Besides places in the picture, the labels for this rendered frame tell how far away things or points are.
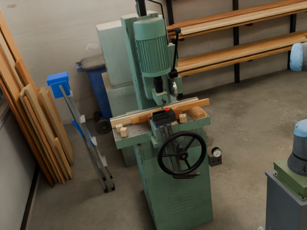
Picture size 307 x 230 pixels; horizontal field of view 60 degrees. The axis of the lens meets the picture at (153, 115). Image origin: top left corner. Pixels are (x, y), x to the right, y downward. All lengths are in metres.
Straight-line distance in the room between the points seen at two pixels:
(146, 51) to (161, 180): 0.83
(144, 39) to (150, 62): 0.13
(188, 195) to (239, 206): 0.53
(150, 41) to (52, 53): 2.50
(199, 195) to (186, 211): 0.16
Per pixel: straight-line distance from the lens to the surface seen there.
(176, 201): 1.95
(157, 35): 1.50
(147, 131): 1.59
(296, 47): 0.98
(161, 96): 1.64
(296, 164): 1.64
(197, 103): 1.78
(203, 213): 2.14
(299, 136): 1.55
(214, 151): 1.74
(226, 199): 2.38
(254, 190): 2.47
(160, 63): 1.54
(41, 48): 3.87
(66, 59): 3.86
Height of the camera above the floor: 1.68
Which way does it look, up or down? 26 degrees down
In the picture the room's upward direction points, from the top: 10 degrees counter-clockwise
